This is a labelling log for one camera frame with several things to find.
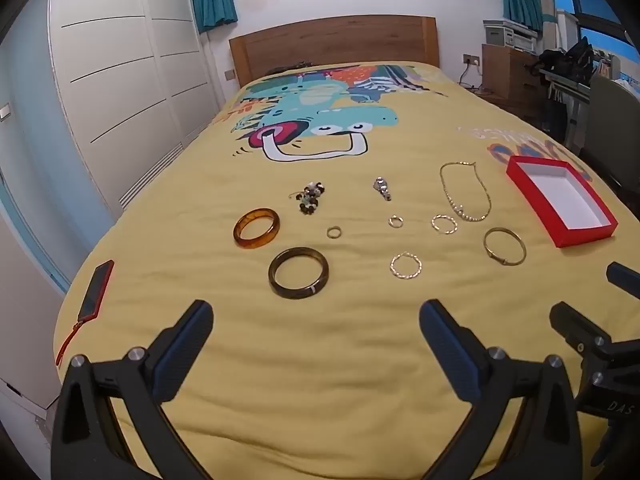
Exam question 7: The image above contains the thin gold bangle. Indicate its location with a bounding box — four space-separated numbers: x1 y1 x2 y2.
483 227 527 265

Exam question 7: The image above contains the wooden dresser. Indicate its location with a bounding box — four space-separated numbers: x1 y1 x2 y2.
481 44 548 121

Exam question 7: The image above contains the dark brown bangle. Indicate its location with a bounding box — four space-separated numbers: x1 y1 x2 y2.
268 247 330 301

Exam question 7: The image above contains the beaded bracelet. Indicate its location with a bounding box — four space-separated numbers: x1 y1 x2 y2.
290 182 327 216

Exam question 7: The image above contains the phone in red case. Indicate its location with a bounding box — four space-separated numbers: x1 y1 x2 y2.
77 260 115 321

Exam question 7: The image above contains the white wardrobe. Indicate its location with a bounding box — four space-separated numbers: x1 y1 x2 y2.
47 0 223 211

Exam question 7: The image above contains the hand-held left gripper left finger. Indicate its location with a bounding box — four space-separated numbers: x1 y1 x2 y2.
50 300 216 480

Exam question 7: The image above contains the red lanyard strap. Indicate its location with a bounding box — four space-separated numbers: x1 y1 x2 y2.
56 317 88 367

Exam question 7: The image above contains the amber bangle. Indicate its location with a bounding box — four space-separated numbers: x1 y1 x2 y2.
233 208 281 250

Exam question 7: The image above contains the pearl chain necklace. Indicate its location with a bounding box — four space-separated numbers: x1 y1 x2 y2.
439 161 493 223

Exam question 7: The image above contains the black bag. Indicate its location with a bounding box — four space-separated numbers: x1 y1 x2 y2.
532 37 596 86

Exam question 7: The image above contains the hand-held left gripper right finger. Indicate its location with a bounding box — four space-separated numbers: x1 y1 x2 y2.
419 300 583 480

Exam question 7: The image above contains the grey chair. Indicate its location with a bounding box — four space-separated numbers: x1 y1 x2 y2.
565 75 640 186

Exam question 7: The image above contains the red jewelry box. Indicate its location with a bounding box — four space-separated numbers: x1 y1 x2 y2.
506 156 619 249

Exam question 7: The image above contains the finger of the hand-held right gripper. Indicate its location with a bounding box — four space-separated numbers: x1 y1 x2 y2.
606 261 640 302
549 302 615 361

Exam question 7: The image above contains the yellow printed blanket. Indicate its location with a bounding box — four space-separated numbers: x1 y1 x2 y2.
54 61 623 480

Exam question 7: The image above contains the wooden headboard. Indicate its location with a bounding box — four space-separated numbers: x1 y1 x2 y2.
229 16 441 88

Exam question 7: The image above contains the white printer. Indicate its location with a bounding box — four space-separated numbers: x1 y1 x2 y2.
482 17 541 52

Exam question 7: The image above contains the twisted silver bracelet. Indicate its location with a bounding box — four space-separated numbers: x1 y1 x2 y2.
390 252 423 280

